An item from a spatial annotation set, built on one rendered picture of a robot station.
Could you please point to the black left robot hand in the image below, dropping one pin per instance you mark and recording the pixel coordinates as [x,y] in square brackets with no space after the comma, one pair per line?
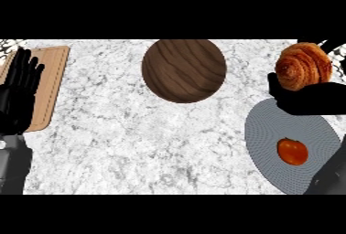
[14,94]

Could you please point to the pale wooden cutting board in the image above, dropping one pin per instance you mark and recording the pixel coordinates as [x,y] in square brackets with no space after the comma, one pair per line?
[47,88]

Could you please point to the orange red tomato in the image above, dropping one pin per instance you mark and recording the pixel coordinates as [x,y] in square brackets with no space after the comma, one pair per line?
[291,151]

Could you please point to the brown wooden bowl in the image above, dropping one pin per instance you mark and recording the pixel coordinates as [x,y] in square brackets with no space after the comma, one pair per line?
[183,70]

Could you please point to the round grey placemat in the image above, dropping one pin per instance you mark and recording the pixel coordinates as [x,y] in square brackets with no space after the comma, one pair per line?
[288,134]

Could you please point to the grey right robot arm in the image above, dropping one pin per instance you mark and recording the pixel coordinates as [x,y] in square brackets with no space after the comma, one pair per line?
[331,176]

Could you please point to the golden brown croissant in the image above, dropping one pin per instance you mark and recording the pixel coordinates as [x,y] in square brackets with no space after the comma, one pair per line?
[301,65]

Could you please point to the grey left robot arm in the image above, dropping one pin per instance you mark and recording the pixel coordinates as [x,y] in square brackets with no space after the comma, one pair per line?
[11,164]

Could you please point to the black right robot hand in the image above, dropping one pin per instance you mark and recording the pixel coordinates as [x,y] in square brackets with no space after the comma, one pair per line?
[310,99]

